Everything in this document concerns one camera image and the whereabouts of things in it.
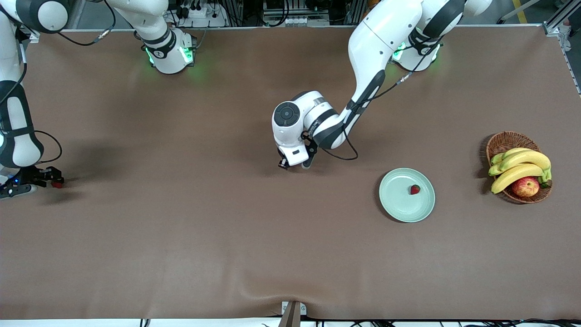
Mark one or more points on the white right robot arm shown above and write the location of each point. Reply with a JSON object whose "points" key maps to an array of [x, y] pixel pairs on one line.
{"points": [[13, 118]]}

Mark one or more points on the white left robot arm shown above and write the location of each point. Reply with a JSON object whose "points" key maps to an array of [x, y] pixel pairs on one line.
{"points": [[386, 32]]}

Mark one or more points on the pale green plate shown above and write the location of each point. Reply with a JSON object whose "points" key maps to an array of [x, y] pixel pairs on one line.
{"points": [[399, 202]]}

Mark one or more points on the large table cover mat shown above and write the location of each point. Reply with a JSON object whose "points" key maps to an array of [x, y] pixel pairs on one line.
{"points": [[181, 227]]}

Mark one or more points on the white terminal strip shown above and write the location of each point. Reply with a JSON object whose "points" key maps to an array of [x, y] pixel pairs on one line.
{"points": [[304, 21]]}

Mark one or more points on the white power strip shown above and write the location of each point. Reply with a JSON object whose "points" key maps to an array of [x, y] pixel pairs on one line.
{"points": [[199, 13]]}

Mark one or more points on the brown wicker basket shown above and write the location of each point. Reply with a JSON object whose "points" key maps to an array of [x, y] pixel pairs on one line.
{"points": [[504, 143]]}

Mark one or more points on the yellow banana bunch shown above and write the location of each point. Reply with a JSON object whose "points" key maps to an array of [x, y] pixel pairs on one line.
{"points": [[522, 159]]}

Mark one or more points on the red apple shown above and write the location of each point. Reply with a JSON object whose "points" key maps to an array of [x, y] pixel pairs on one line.
{"points": [[525, 187]]}

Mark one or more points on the metal table clamp bracket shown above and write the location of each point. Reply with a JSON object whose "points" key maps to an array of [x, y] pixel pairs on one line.
{"points": [[292, 313]]}

